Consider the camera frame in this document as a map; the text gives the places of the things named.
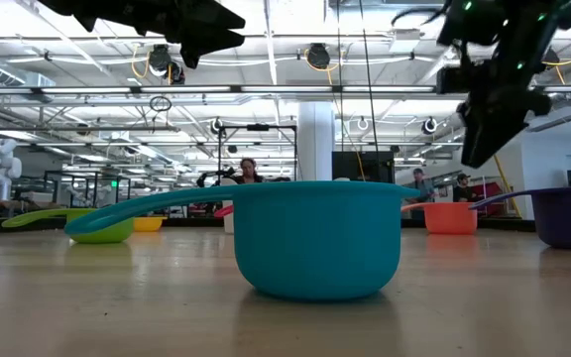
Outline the black hanging cable loop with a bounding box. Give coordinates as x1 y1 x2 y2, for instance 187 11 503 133
148 94 173 114

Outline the red tool cabinet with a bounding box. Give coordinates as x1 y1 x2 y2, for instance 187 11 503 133
478 181 506 217

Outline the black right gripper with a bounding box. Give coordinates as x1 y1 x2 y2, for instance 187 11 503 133
436 0 571 170

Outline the yellow cable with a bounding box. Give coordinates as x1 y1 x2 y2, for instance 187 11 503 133
492 153 523 220

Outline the green measuring cup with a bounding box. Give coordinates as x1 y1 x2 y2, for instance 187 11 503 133
1 207 136 245

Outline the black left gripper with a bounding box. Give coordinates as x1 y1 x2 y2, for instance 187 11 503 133
37 0 247 69

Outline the black camera rig frame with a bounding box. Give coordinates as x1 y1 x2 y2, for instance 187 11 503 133
216 123 298 182

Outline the black screen panel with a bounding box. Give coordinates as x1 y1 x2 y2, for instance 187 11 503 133
331 150 397 185

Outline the purple measuring cup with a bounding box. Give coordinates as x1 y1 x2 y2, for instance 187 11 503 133
469 185 571 252

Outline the yellow measuring cup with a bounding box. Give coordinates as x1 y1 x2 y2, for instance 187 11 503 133
133 215 169 233

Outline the long black cable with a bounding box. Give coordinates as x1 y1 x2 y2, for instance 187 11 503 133
357 0 382 170

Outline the white building column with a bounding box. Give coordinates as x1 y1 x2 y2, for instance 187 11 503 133
296 101 336 182

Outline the blue measuring cup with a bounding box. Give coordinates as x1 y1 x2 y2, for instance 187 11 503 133
63 180 421 302

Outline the orange measuring cup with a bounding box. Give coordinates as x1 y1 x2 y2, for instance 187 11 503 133
401 201 479 236

